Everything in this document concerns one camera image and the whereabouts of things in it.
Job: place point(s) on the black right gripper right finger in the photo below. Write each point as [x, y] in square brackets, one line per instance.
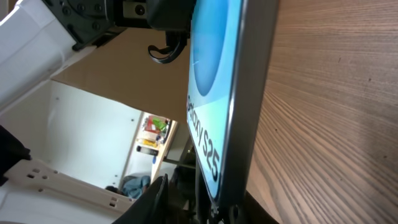
[249, 211]

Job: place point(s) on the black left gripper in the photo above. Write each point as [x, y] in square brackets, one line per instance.
[166, 15]

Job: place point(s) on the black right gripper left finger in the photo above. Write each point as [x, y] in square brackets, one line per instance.
[151, 207]

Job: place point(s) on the blue screen Galaxy smartphone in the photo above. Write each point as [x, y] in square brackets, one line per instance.
[230, 50]

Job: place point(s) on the cluttered background shelf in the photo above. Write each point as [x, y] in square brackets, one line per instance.
[150, 144]

